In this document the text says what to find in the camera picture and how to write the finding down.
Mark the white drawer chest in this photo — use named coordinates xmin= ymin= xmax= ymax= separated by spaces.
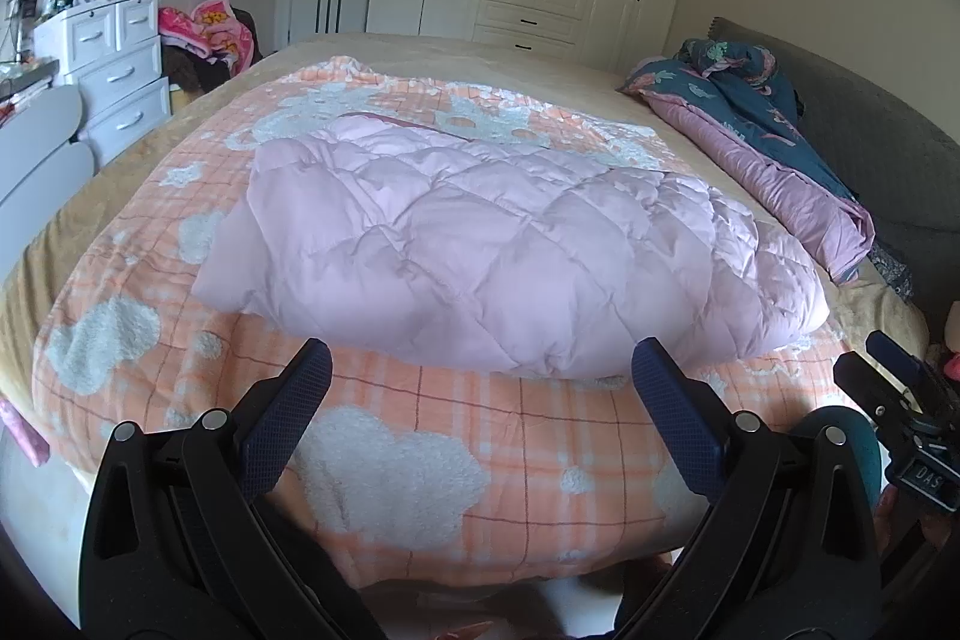
xmin=32 ymin=0 xmax=171 ymax=169

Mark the right hand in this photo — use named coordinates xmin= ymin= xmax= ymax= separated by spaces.
xmin=872 ymin=484 xmax=960 ymax=582

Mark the pink patterned clothes pile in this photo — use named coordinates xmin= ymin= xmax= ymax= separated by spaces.
xmin=158 ymin=0 xmax=257 ymax=76

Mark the pink quilted coat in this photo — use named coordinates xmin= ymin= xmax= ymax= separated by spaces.
xmin=194 ymin=113 xmax=828 ymax=380

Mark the blue and pink duvet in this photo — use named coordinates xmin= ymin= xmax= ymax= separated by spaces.
xmin=620 ymin=39 xmax=875 ymax=284

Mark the white rounded desk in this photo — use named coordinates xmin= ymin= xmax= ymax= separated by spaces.
xmin=0 ymin=86 xmax=96 ymax=278

